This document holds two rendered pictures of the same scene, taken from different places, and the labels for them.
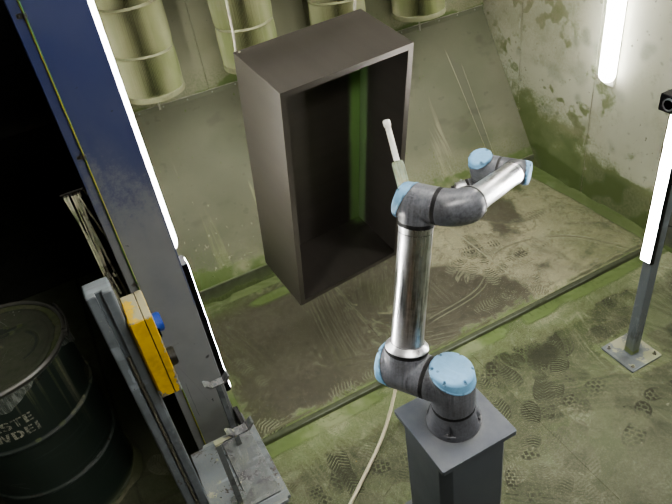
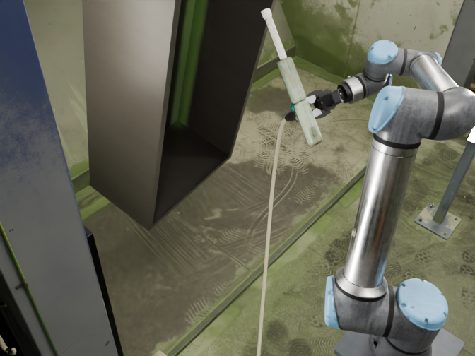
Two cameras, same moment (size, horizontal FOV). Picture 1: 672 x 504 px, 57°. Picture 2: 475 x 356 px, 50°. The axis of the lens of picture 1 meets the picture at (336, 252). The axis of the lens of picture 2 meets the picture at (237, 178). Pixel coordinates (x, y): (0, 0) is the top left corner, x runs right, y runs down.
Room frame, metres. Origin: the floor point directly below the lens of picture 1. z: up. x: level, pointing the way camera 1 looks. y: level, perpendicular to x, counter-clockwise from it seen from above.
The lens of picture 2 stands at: (0.90, 0.55, 2.12)
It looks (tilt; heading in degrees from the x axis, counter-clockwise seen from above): 44 degrees down; 331
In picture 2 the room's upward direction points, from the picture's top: 3 degrees clockwise
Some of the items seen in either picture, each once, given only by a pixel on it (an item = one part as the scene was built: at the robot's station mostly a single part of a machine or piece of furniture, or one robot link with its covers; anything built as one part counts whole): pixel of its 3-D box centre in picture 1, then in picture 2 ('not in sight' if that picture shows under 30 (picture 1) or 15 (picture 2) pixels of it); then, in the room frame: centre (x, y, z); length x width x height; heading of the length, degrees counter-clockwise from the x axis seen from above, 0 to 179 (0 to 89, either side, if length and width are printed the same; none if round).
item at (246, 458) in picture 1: (232, 439); not in sight; (1.18, 0.40, 0.95); 0.26 x 0.15 x 0.32; 22
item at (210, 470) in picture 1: (238, 475); not in sight; (1.18, 0.41, 0.78); 0.31 x 0.23 x 0.01; 22
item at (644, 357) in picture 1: (631, 351); (437, 220); (2.06, -1.39, 0.01); 0.20 x 0.20 x 0.01; 22
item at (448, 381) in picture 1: (450, 383); (413, 313); (1.36, -0.31, 0.83); 0.17 x 0.15 x 0.18; 54
